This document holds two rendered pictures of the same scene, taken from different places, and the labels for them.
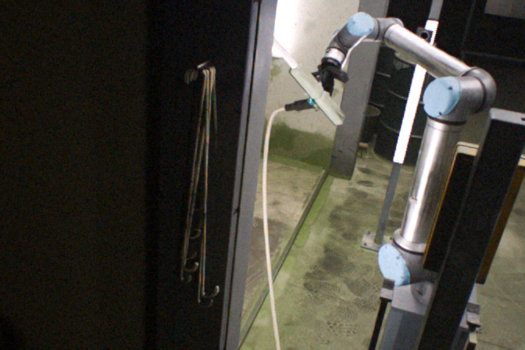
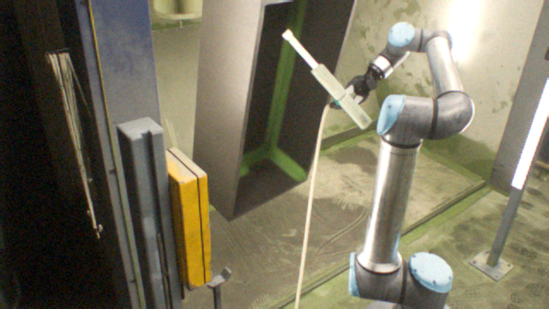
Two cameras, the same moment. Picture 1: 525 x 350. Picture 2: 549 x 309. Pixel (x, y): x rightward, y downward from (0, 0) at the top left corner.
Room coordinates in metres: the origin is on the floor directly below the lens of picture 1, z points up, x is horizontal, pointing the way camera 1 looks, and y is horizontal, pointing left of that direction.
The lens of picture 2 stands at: (0.44, -0.95, 1.98)
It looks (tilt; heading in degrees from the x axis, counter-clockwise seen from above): 30 degrees down; 37
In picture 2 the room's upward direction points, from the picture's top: 2 degrees clockwise
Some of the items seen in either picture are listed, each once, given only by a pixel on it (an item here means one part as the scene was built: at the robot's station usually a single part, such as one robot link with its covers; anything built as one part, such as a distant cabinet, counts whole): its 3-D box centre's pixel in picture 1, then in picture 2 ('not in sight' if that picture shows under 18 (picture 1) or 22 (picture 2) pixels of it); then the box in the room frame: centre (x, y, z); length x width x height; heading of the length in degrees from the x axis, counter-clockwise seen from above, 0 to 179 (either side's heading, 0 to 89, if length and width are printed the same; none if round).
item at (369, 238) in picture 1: (377, 242); (491, 264); (2.94, -0.80, 0.01); 0.20 x 0.20 x 0.01; 75
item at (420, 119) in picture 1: (416, 108); not in sight; (4.41, -1.24, 0.44); 0.59 x 0.58 x 0.89; 179
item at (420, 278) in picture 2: not in sight; (424, 283); (1.66, -0.70, 0.83); 0.17 x 0.15 x 0.18; 117
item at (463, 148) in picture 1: (470, 215); (182, 221); (0.89, -0.40, 1.42); 0.12 x 0.06 x 0.26; 75
